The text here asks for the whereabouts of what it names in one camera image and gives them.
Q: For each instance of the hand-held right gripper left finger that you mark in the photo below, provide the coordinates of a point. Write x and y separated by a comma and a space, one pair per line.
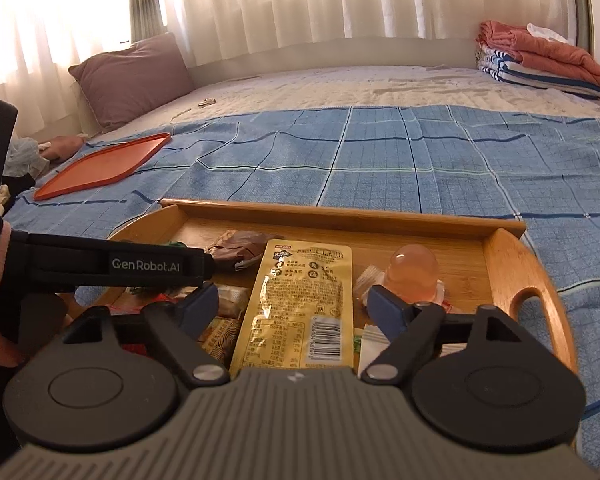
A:
197, 307

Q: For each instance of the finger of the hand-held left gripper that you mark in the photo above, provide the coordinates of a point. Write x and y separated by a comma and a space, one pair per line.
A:
208, 266

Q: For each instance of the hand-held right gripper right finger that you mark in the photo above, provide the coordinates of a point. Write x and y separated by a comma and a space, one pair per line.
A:
387, 310

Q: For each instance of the dark brown snack packet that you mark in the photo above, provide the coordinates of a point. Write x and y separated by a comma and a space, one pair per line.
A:
240, 252

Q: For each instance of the red gold snack packet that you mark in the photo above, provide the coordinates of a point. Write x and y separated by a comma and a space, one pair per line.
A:
220, 337

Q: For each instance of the pink jelly cup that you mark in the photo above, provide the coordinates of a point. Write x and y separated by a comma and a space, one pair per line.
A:
412, 270

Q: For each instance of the gold barcode snack packet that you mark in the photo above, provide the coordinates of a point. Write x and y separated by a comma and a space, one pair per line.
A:
290, 310

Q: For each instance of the person's left hand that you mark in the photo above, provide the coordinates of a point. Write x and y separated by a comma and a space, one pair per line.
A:
0, 347

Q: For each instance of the black cloth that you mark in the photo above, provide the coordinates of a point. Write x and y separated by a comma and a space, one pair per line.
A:
17, 187

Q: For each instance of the red plastic lid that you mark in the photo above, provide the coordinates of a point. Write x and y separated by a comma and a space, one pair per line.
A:
105, 167

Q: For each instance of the brown pink cloth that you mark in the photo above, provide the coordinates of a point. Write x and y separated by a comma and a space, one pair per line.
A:
65, 147

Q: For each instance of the light blue cloth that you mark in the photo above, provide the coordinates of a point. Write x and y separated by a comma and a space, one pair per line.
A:
22, 157

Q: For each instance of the blue checked blanket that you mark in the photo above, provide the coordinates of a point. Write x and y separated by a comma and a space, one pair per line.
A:
430, 160

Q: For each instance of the small metal item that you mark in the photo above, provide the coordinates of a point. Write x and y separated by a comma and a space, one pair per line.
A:
206, 103

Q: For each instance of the purple pillow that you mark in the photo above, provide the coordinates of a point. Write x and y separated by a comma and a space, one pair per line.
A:
135, 80

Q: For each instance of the beige mattress sheet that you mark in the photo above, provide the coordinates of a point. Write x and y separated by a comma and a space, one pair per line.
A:
355, 85

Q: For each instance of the grey bed headboard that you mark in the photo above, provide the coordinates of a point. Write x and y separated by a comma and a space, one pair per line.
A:
330, 52

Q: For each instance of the green curtain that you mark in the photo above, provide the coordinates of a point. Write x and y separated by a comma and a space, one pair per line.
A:
582, 10
142, 0

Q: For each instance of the white sheer curtain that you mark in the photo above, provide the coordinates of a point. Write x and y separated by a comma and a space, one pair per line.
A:
330, 0

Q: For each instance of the folded pink blanket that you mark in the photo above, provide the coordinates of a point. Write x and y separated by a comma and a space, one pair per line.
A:
555, 57

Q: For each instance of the white cloth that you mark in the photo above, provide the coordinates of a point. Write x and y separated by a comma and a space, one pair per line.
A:
545, 32

